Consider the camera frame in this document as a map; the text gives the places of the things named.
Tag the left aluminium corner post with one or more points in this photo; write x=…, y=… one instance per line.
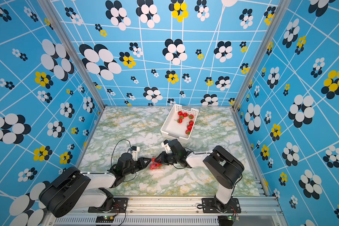
x=49, y=11

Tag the aluminium corner post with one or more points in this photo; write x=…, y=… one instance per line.
x=280, y=12
x=49, y=11

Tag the green circuit board right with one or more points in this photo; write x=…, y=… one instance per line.
x=227, y=220

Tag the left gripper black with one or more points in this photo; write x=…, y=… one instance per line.
x=142, y=162

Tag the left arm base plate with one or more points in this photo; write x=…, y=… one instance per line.
x=112, y=205

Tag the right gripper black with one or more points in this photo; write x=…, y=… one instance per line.
x=163, y=156

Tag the clear plastic clamshell container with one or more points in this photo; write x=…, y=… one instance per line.
x=154, y=162

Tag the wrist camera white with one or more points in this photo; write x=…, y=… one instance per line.
x=165, y=145
x=134, y=152

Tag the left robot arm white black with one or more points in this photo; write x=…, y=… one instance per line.
x=74, y=189

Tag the white perforated plastic basket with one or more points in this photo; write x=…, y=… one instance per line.
x=180, y=123

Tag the green circuit board left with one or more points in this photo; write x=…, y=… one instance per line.
x=104, y=219

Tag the green circuit board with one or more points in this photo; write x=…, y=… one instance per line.
x=227, y=220
x=104, y=219

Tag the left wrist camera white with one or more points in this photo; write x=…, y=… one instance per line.
x=134, y=152

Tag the right aluminium corner post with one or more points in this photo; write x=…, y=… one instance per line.
x=280, y=12

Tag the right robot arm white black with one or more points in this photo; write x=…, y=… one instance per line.
x=224, y=167

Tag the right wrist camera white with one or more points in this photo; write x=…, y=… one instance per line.
x=165, y=145

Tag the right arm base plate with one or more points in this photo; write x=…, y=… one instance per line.
x=213, y=205

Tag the aluminium front rail frame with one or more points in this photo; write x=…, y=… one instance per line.
x=177, y=211

